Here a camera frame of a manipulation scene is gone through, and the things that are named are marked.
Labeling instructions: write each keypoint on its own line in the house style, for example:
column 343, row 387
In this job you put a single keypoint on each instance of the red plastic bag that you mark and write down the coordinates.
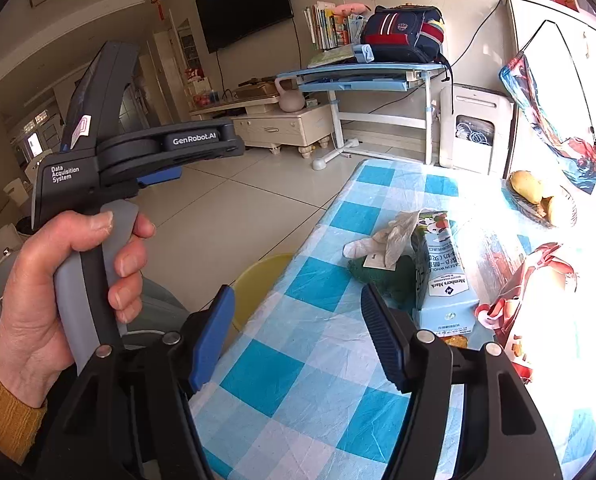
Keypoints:
column 535, row 265

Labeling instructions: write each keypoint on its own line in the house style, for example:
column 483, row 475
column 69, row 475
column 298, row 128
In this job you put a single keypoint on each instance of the person's left forearm yellow sleeve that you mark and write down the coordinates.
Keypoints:
column 3, row 410

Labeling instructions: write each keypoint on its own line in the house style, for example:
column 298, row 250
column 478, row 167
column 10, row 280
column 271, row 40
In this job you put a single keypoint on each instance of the cream television cabinet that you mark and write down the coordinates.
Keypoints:
column 278, row 127

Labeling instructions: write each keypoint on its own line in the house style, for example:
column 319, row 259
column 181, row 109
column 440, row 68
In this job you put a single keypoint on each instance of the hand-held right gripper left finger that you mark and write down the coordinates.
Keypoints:
column 212, row 340

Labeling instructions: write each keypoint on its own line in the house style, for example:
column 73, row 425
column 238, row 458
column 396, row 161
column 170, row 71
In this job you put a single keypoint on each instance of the colourful printed bag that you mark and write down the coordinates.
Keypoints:
column 553, row 125

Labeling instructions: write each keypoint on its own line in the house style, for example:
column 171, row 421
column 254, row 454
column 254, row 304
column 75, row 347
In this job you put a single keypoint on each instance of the person's left hand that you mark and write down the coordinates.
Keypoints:
column 23, row 310

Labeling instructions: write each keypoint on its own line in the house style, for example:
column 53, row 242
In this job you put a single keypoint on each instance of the white display cabinet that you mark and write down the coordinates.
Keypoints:
column 188, row 55

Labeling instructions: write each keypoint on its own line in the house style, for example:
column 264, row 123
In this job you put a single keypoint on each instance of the pink plush toy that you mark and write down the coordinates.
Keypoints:
column 350, row 8

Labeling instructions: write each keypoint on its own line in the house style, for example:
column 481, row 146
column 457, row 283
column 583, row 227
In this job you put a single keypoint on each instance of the navy red backpack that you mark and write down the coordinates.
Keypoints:
column 400, row 32

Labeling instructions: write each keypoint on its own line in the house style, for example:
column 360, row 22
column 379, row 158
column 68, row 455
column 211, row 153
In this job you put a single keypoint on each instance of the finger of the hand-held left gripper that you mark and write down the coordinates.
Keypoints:
column 160, row 177
column 193, row 141

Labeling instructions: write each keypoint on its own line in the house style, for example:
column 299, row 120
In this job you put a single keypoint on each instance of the white tissue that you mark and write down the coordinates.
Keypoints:
column 360, row 247

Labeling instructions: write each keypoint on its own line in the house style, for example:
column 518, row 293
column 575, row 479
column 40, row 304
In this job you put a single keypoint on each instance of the row of books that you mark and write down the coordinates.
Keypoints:
column 325, row 27

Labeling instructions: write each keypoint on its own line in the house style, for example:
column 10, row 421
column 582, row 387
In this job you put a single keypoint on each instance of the white air purifier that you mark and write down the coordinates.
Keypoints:
column 470, row 130

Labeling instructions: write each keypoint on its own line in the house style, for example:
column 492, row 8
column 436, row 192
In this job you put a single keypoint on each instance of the woven fruit basket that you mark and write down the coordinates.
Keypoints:
column 523, row 207

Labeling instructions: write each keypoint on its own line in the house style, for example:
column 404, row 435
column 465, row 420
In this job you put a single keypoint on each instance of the black television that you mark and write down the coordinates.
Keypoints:
column 243, row 5

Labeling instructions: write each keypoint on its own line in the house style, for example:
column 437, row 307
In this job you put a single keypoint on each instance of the clear plastic wrapper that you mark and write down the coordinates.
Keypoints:
column 399, row 240

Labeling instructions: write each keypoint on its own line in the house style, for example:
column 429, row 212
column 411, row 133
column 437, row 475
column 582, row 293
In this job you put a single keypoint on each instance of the pink kettlebell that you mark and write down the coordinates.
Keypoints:
column 289, row 97

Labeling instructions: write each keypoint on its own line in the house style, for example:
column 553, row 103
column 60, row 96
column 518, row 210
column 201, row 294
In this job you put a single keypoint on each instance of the yellow mango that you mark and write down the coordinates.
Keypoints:
column 525, row 187
column 560, row 211

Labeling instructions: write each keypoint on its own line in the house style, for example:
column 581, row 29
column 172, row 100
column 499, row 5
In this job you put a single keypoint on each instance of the blue study desk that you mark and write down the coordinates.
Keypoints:
column 358, row 77

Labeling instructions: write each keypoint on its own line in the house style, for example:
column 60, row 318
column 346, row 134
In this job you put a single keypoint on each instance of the pale blue milk carton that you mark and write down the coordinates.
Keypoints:
column 443, row 285

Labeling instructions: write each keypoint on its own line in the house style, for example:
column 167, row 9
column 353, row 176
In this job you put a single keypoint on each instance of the yellow round stool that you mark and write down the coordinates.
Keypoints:
column 263, row 280

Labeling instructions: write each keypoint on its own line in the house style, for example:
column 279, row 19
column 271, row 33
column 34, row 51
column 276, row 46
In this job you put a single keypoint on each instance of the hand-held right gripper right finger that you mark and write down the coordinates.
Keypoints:
column 384, row 340

